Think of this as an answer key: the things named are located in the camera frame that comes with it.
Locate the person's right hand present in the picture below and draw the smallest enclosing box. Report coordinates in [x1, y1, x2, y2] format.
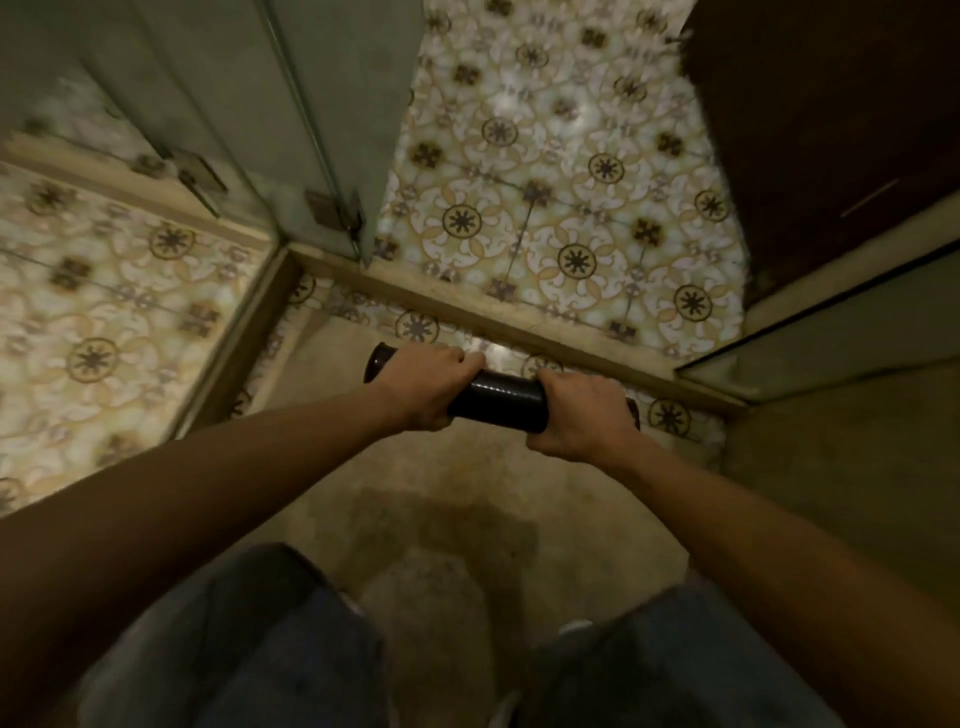
[525, 368, 642, 465]

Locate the person's left hand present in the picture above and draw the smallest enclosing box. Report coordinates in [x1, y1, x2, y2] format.
[367, 342, 488, 434]

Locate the black cylinder tube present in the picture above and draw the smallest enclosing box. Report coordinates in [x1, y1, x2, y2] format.
[363, 341, 642, 435]

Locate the person's left forearm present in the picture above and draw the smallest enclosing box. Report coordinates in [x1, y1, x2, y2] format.
[0, 381, 410, 728]

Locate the person's right forearm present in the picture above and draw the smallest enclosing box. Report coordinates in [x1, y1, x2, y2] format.
[600, 433, 960, 728]

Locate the beige stone shower curb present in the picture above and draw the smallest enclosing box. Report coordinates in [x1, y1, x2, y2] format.
[171, 241, 751, 444]

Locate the metal glass door hinge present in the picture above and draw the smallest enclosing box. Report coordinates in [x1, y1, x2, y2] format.
[166, 148, 229, 220]
[303, 189, 367, 243]

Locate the glass panel with dark edge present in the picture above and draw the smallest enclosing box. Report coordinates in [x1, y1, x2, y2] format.
[675, 243, 960, 385]

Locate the glass shower door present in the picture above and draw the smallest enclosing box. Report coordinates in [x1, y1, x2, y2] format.
[255, 0, 427, 265]

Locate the person's right leg in jeans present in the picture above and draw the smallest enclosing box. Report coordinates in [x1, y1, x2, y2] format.
[513, 576, 852, 728]

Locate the person's leg in jeans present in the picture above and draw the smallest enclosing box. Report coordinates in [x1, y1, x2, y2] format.
[71, 542, 393, 728]
[513, 576, 852, 728]

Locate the person's left leg in jeans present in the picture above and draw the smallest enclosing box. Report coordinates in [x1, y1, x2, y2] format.
[71, 542, 393, 728]

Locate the dark wooden door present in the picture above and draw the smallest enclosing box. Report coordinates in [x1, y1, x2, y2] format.
[677, 0, 960, 309]

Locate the fixed glass shower panel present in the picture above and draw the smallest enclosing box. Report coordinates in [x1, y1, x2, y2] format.
[0, 0, 280, 243]

